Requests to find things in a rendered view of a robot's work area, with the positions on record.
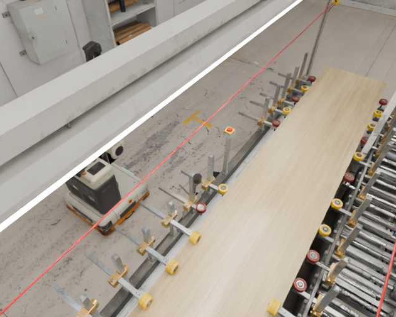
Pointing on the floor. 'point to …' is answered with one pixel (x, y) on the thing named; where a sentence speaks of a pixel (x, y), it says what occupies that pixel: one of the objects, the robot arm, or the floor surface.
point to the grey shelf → (116, 19)
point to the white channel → (116, 83)
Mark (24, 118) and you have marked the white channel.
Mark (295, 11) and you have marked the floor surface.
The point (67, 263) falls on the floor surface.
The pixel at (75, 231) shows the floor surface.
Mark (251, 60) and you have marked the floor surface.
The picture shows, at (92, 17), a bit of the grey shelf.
